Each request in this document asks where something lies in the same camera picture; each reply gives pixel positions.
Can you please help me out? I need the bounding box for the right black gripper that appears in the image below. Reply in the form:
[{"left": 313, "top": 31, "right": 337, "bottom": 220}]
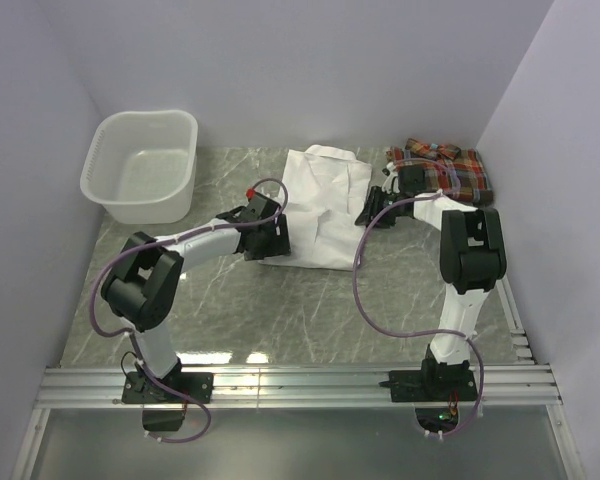
[{"left": 355, "top": 186, "right": 403, "bottom": 229}]

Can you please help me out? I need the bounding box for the white long sleeve shirt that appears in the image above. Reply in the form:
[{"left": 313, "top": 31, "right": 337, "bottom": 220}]
[{"left": 262, "top": 145, "right": 372, "bottom": 271}]

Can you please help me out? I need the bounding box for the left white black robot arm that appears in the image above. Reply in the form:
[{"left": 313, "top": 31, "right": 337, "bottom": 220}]
[{"left": 100, "top": 189, "right": 291, "bottom": 402}]

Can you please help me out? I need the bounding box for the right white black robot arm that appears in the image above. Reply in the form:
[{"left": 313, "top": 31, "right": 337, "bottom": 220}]
[{"left": 356, "top": 159, "right": 507, "bottom": 402}]

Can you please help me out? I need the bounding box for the folded plaid flannel shirt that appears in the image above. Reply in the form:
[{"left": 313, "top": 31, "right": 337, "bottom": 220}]
[{"left": 385, "top": 138, "right": 495, "bottom": 206}]

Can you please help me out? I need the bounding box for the white plastic laundry basket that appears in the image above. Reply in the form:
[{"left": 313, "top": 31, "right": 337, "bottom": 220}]
[{"left": 80, "top": 109, "right": 198, "bottom": 224}]

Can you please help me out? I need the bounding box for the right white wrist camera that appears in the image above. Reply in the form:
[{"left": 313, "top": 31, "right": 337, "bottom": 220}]
[{"left": 381, "top": 162, "right": 399, "bottom": 194}]

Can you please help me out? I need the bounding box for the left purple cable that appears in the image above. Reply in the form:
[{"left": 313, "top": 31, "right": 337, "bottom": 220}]
[{"left": 89, "top": 178, "right": 289, "bottom": 446}]

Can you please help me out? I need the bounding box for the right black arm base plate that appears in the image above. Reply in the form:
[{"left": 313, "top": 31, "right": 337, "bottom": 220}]
[{"left": 379, "top": 368, "right": 481, "bottom": 435}]

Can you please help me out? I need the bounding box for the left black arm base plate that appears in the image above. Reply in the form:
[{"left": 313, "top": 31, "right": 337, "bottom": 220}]
[{"left": 120, "top": 371, "right": 214, "bottom": 444}]

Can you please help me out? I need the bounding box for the aluminium mounting rail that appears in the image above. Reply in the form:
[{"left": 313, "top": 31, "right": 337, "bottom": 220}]
[{"left": 34, "top": 364, "right": 562, "bottom": 409}]

